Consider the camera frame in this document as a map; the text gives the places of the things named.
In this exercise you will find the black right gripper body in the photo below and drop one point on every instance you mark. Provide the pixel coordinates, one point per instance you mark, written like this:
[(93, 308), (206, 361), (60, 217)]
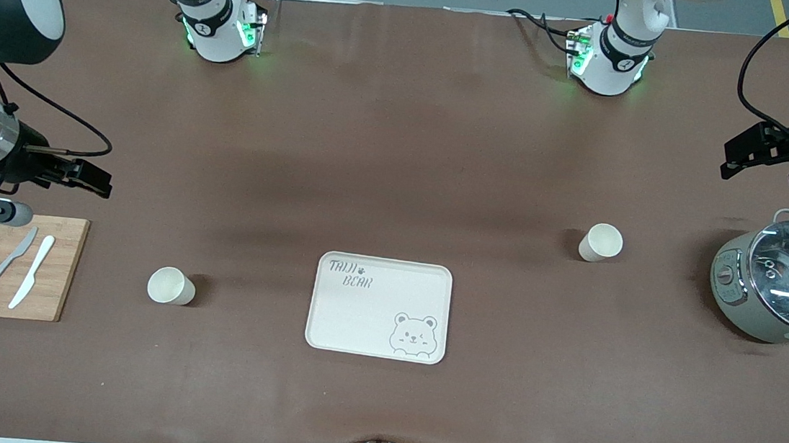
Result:
[(30, 159)]

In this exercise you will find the white plastic knife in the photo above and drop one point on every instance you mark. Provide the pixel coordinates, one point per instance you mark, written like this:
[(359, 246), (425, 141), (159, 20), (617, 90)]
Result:
[(26, 285)]

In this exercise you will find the cream tray with bear print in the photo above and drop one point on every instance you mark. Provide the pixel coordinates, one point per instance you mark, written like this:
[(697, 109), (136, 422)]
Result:
[(385, 322)]

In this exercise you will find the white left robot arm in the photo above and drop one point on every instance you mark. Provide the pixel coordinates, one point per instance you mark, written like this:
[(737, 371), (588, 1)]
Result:
[(608, 72)]

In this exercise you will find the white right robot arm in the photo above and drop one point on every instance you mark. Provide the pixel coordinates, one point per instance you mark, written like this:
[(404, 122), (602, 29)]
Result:
[(217, 38)]

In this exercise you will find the grey-green electric cooking pot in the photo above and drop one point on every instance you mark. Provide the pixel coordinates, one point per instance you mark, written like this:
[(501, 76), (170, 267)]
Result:
[(734, 305)]

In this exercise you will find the wooden cutting board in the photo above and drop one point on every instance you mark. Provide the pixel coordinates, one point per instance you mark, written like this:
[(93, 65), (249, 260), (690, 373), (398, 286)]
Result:
[(65, 255)]

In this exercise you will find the white plastic cup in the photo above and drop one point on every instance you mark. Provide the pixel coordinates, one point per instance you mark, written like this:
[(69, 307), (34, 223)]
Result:
[(167, 286), (598, 245)]

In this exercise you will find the brown table cover mat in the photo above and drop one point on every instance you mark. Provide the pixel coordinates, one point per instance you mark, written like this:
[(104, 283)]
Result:
[(409, 143)]

